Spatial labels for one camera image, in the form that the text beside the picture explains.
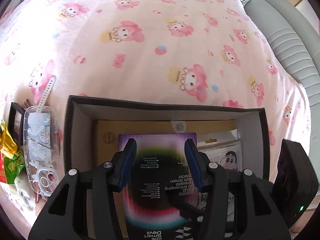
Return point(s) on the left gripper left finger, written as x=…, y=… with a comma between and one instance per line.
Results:
x=122, y=165

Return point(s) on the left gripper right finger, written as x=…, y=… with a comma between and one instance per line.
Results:
x=198, y=162

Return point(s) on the cartoon bead art kit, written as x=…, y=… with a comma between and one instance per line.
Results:
x=223, y=148

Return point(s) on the black screen protector box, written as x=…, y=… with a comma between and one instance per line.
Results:
x=160, y=180

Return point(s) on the clear cartoon phone case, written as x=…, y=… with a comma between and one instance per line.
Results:
x=41, y=149

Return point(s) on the white plush cat toy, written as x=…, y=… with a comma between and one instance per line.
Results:
x=25, y=194

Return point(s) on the black cardboard shoe box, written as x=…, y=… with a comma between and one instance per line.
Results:
x=95, y=129

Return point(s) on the green yellow snack bag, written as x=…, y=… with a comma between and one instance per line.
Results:
x=13, y=157

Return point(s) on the red snack packet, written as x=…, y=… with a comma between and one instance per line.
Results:
x=3, y=178

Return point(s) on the grey padded headboard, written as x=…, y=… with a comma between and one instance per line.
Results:
x=294, y=41

